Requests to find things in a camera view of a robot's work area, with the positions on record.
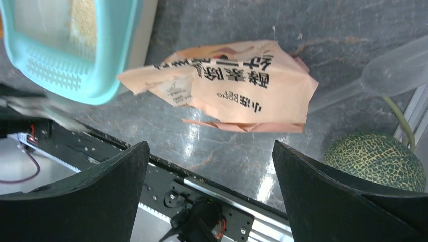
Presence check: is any teal plastic litter box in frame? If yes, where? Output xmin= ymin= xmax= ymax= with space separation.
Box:
xmin=1 ymin=1 xmax=143 ymax=105

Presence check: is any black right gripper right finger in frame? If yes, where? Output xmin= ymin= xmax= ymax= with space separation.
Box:
xmin=272 ymin=141 xmax=427 ymax=241

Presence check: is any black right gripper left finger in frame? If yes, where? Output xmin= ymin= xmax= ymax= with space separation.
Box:
xmin=1 ymin=142 xmax=150 ymax=241

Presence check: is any green netted melon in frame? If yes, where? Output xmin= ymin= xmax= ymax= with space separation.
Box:
xmin=323 ymin=131 xmax=426 ymax=192

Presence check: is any pink cat litter bag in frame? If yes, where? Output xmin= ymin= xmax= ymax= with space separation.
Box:
xmin=117 ymin=40 xmax=318 ymax=133

